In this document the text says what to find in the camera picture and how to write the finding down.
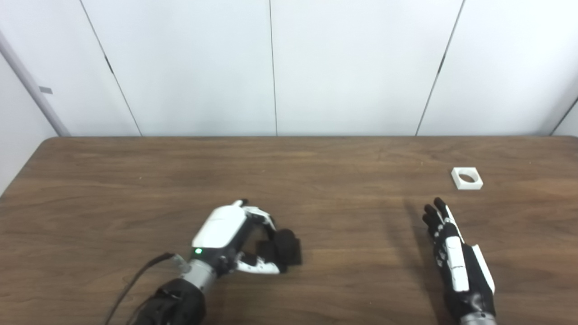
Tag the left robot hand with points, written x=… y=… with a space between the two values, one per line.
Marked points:
x=219 y=230

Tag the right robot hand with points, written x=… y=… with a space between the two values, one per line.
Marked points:
x=472 y=289

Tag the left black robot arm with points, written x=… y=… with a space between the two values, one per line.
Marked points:
x=176 y=302

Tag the grey wall corner strip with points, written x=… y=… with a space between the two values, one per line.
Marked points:
x=34 y=85

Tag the black peg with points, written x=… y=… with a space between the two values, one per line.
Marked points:
x=286 y=248

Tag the small grey wall tag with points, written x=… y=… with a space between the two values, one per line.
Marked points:
x=45 y=90

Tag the white square piece with hole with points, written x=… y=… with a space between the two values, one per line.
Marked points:
x=469 y=185

